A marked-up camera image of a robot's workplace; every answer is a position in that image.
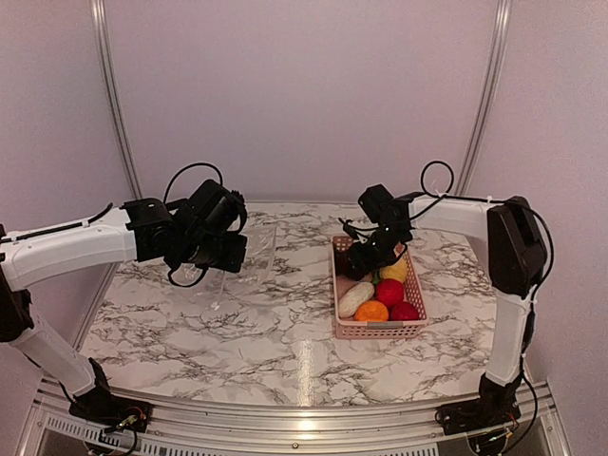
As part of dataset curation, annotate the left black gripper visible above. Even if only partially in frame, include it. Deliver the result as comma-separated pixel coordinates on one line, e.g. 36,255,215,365
179,232,248,273

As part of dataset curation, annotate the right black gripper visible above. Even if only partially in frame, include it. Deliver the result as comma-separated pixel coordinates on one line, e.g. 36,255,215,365
346,223,408,276

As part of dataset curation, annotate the dark maroon toy food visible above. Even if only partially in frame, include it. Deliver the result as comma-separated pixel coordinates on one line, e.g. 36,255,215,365
336,265,368,281

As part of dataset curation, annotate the clear zip top bag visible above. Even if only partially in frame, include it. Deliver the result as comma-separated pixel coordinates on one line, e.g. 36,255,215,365
170,223,276,309

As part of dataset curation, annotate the pink plastic basket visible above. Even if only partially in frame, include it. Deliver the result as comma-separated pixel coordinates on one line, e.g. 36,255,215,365
330,236,428,340

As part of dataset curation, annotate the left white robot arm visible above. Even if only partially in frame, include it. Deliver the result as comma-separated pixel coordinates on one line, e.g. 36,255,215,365
1,193,247,423

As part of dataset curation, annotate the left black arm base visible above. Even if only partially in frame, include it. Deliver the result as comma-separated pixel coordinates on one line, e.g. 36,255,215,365
69,391,152,432

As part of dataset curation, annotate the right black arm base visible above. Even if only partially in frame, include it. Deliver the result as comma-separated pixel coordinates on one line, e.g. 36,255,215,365
435,398,522,435

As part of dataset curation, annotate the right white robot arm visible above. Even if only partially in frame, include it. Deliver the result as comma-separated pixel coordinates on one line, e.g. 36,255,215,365
336,184,548,390

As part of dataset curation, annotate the beige toy food piece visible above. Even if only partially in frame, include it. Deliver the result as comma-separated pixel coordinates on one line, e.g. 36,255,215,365
336,276,357,294

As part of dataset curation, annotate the yellow toy fruit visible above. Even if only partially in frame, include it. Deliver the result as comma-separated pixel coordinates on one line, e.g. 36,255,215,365
379,257,409,283

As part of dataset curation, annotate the bright red toy fruit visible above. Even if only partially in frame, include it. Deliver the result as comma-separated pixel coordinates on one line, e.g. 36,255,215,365
375,278,405,309

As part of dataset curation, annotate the white toy bun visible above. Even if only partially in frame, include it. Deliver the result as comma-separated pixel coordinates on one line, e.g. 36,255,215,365
338,281,375,318

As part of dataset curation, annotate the orange toy fruit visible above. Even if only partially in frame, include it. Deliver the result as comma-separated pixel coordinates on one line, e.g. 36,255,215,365
353,300,390,322

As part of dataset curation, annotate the dark red toy fruit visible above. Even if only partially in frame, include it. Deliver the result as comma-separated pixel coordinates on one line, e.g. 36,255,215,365
389,301,420,321

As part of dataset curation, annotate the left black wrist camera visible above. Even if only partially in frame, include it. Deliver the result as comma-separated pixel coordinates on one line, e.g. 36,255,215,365
180,180,248,235

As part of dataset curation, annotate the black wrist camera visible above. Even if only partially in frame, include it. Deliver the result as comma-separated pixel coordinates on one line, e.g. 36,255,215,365
357,184,393,223
180,180,248,235

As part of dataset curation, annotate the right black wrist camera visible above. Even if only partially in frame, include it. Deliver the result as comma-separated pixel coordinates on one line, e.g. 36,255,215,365
357,184,393,223

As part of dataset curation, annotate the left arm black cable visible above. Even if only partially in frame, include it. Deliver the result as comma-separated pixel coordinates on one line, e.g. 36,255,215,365
162,162,227,289

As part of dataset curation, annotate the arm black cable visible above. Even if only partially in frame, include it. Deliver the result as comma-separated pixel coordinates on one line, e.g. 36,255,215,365
410,160,557,291
162,162,227,289

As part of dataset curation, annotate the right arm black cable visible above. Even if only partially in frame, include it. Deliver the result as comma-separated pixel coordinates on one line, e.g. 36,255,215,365
410,160,557,291

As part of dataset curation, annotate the left aluminium frame post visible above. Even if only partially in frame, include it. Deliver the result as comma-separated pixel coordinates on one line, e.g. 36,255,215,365
90,0,143,199

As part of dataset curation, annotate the aluminium frame post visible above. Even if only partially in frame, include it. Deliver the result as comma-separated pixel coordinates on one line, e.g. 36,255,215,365
460,0,512,187
90,0,143,199

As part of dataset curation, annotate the front aluminium frame rail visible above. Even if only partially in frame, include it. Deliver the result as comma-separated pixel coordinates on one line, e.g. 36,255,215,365
18,374,571,456

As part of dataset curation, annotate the right aluminium frame post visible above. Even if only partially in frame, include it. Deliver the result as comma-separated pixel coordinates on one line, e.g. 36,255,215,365
460,0,512,187

